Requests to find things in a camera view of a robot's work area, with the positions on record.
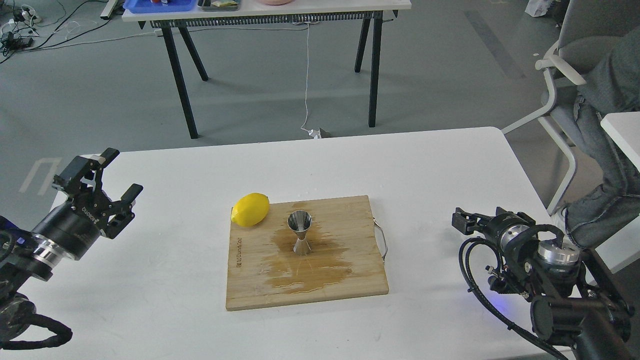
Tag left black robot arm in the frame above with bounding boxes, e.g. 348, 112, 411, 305
0, 148, 143, 350

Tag yellow lemon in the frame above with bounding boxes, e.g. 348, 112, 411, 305
230, 193, 270, 227

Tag white office chair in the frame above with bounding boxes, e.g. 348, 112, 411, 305
502, 0, 640, 214

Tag steel double jigger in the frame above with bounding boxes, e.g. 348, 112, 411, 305
287, 210, 313, 256

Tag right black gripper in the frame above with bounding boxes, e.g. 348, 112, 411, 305
451, 206, 537, 251

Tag white background table black legs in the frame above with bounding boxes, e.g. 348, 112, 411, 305
122, 0, 412, 139

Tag floor cables and power strip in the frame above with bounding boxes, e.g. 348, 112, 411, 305
0, 0, 121, 66

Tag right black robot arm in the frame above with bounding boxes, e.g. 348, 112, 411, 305
451, 207, 635, 360

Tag blue plastic tray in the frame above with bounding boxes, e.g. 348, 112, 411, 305
123, 0, 198, 14

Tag grey tray with items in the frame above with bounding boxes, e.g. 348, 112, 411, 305
196, 0, 242, 12

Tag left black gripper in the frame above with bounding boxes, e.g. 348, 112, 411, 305
32, 148, 144, 260

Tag white hanging cable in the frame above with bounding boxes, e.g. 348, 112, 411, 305
300, 23, 332, 140

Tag person in grey sweater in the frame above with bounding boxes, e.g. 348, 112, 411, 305
561, 27, 640, 249

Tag wooden cutting board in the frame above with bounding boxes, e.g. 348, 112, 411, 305
225, 194, 389, 312

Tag pink bowl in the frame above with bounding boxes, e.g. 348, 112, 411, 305
257, 0, 294, 6

